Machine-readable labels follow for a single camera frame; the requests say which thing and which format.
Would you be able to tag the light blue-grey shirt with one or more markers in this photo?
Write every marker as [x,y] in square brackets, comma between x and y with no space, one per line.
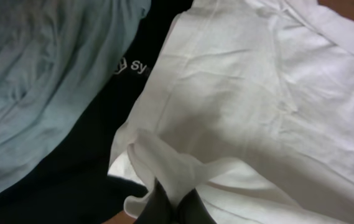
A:
[55,56]

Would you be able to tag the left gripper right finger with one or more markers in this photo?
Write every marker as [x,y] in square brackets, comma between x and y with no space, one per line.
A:
[191,210]

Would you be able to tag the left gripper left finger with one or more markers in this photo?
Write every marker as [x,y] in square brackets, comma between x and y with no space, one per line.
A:
[158,209]

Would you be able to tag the white t-shirt black print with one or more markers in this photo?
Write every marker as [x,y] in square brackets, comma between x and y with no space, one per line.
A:
[251,104]

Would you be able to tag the black t-shirt white logo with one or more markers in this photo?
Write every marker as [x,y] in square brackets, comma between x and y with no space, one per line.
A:
[71,184]

